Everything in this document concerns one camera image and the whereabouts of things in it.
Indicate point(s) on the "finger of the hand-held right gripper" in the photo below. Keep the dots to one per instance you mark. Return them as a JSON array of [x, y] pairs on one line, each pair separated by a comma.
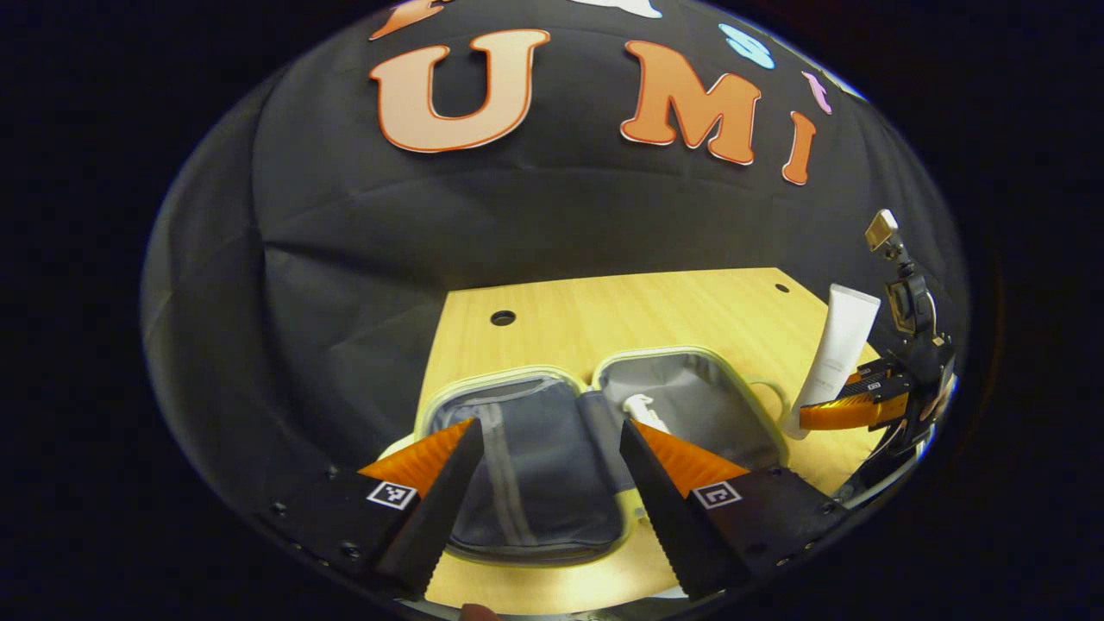
[[841, 415]]

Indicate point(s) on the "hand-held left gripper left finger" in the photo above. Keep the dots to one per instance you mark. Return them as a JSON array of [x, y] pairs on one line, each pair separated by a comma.
[[440, 517]]

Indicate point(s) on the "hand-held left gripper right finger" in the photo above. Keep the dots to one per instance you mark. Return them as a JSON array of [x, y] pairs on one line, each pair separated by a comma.
[[664, 517]]

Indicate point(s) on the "white skin care tube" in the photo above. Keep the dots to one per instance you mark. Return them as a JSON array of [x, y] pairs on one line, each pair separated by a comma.
[[841, 336]]

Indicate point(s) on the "cream small suitcase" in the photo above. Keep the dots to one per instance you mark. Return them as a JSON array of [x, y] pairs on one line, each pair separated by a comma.
[[535, 466]]

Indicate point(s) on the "white pump bottle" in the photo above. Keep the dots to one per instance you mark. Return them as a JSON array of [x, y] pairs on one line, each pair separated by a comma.
[[642, 410]]

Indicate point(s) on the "black backdrop cloth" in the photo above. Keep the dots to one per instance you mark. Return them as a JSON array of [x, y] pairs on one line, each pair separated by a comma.
[[345, 259]]

